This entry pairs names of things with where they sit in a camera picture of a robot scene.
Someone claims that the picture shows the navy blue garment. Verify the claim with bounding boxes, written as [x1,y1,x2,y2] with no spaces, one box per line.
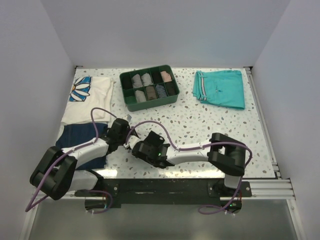
[55,123,107,171]

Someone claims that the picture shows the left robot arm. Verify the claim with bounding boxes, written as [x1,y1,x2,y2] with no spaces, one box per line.
[29,118,139,201]

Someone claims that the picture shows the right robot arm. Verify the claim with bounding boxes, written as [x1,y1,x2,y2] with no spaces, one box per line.
[127,131,249,197]

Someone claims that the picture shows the pink rolled underwear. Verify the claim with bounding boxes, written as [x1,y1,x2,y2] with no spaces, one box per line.
[160,71,172,83]

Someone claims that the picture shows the beige grey rolled sock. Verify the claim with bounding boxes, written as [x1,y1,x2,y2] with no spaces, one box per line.
[134,90,147,103]

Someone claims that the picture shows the white daisy print shirt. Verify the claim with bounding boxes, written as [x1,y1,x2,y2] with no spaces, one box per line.
[61,76,114,125]

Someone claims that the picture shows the green divided organizer tray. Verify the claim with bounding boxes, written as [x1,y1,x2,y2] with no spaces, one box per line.
[119,65,180,112]

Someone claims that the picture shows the brown rolled sock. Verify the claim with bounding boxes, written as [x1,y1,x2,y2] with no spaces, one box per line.
[145,85,157,101]

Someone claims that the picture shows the striped rolled sock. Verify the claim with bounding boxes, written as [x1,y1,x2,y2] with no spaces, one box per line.
[155,84,167,98]

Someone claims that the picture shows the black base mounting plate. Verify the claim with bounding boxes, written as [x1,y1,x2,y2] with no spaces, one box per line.
[74,178,251,213]

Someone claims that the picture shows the black rolled sock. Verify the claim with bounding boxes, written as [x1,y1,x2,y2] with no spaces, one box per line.
[165,81,177,96]

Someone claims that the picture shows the light grey rolled sock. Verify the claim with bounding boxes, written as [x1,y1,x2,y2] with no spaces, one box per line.
[141,73,153,87]

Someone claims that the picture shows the teal folded shorts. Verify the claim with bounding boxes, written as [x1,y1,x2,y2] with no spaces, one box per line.
[192,70,246,110]

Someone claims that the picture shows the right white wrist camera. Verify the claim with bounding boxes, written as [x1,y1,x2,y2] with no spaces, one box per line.
[123,135,141,150]

